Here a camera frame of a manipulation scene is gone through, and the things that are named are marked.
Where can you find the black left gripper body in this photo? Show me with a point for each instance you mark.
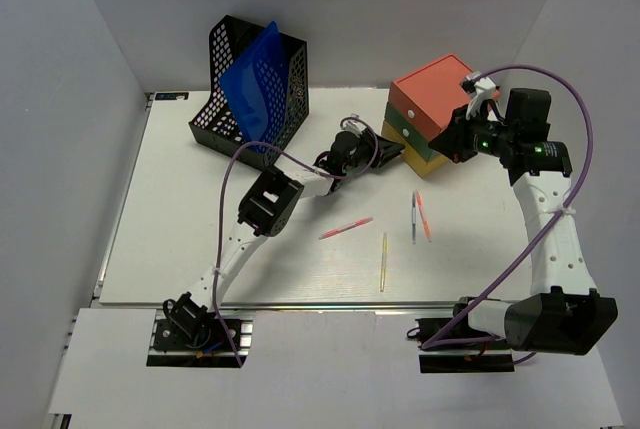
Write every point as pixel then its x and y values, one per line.
pixel 363 154

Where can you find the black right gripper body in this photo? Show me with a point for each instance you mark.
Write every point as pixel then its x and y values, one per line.
pixel 483 136

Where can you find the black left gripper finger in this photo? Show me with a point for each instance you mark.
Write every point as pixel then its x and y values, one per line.
pixel 387 146
pixel 384 159

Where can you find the yellow drawer box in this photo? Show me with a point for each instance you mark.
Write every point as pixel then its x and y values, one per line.
pixel 410 156

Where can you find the green drawer box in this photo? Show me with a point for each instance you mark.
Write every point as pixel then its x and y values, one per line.
pixel 409 133

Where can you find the orange drawer box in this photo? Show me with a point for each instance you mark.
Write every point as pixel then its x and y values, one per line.
pixel 427 97

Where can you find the thin blue pen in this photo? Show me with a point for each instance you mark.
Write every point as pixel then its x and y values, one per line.
pixel 413 217

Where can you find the thin orange pen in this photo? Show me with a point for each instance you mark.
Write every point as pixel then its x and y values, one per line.
pixel 422 213

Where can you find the blue plastic folder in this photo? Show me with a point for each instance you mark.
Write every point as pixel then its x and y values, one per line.
pixel 255 87

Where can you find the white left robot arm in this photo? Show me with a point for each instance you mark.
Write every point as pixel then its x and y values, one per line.
pixel 263 213

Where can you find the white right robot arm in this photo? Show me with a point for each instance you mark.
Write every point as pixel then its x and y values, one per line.
pixel 564 313

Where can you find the thin pink pen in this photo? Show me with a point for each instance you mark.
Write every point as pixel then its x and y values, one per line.
pixel 345 228

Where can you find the thin yellow pen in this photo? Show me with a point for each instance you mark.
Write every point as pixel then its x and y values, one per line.
pixel 383 263

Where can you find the black mesh file rack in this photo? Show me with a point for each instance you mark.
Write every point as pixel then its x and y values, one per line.
pixel 214 126

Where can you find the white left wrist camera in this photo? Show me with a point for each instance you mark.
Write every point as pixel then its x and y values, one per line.
pixel 354 124

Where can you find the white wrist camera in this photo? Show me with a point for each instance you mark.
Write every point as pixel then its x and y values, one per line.
pixel 354 124
pixel 480 89

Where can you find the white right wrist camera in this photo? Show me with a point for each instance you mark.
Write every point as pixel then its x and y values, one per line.
pixel 480 89

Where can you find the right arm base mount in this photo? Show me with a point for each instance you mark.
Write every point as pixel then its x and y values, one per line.
pixel 461 351

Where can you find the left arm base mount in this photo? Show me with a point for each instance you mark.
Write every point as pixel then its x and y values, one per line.
pixel 171 347

